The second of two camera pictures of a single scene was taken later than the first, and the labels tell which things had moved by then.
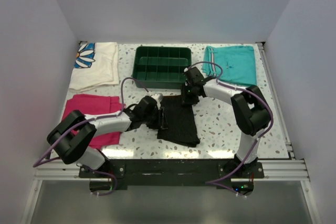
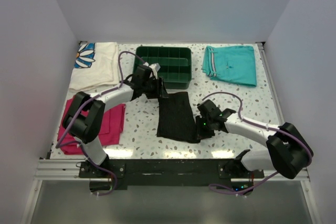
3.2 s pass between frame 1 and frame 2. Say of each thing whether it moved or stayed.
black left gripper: moved
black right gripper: moved
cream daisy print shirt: stayed
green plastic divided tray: stayed
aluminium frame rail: stayed
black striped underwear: stayed
